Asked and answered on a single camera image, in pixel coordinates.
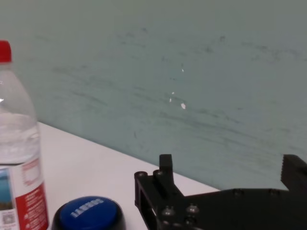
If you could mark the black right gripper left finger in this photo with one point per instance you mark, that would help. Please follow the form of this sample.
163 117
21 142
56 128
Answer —
165 182

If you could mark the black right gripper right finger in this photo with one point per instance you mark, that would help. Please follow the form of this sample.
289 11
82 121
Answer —
295 172

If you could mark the blue button on black base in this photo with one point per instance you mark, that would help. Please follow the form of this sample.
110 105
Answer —
88 213

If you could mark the clear red-capped water bottle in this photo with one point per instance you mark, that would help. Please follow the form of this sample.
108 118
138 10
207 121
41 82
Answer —
19 143

